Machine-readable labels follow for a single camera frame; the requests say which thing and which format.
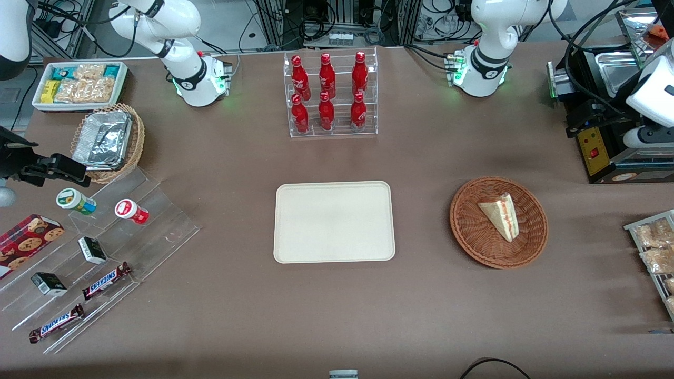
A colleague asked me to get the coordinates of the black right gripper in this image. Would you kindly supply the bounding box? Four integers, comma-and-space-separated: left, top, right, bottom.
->
0, 126, 91, 188

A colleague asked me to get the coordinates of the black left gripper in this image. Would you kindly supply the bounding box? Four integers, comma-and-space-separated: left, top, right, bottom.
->
566, 100, 640, 138

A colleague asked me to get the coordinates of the triangular sandwich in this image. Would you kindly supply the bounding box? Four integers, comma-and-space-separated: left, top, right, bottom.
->
478, 193, 519, 243

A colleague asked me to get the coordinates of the light wicker basket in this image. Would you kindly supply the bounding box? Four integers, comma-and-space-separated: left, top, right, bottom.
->
70, 103, 145, 184

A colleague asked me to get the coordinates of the round brown wicker basket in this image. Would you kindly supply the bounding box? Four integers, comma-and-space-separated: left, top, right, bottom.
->
450, 176, 549, 270

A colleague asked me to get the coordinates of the beige rectangular tray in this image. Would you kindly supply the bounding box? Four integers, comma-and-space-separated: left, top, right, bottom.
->
273, 181, 396, 264

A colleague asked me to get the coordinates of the black food warmer appliance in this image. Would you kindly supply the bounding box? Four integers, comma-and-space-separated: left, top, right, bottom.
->
548, 45, 674, 184

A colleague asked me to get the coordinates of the green lid cup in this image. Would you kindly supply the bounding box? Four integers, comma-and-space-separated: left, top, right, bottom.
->
56, 188, 97, 216

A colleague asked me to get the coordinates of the aluminium foil container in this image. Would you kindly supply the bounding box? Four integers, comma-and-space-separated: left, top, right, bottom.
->
72, 111, 133, 171

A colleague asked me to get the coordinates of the red chocolate cookie box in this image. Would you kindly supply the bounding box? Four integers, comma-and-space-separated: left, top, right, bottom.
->
0, 214, 65, 280

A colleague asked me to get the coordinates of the steel warmer pan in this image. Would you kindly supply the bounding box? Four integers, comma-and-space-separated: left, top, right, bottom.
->
599, 50, 641, 97

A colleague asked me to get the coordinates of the white rectangular snack bin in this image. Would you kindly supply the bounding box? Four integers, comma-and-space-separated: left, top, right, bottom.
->
32, 61, 128, 113

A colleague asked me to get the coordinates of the red lid cup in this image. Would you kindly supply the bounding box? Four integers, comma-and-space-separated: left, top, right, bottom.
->
115, 199, 150, 225

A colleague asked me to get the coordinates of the small black box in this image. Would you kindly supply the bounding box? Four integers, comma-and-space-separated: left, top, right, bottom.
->
78, 237, 107, 265
31, 272, 68, 296

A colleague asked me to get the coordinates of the clear cracker bag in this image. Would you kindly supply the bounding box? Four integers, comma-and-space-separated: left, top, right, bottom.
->
54, 77, 116, 104

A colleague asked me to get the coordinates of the clear acrylic stepped display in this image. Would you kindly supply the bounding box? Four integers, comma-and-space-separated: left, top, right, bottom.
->
0, 166, 202, 354

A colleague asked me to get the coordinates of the Snickers bar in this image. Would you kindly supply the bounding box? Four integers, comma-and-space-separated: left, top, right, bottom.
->
29, 304, 85, 344
82, 262, 132, 301

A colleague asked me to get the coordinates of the clear nut snack bag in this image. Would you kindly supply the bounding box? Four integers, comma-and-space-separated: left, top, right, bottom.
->
640, 246, 674, 275
635, 219, 674, 248

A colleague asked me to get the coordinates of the red soda bottle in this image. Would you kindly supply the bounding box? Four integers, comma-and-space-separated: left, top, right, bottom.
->
291, 55, 311, 99
351, 51, 369, 96
350, 92, 368, 132
319, 53, 336, 98
318, 92, 335, 131
291, 94, 310, 134

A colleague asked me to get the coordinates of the clear acrylic bottle rack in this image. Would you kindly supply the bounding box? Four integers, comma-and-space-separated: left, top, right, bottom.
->
283, 46, 379, 138

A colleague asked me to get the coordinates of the metal wire rack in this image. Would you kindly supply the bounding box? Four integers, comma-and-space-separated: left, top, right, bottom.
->
624, 210, 674, 322

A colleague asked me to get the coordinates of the black cable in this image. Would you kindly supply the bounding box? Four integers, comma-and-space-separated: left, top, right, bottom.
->
459, 357, 532, 379

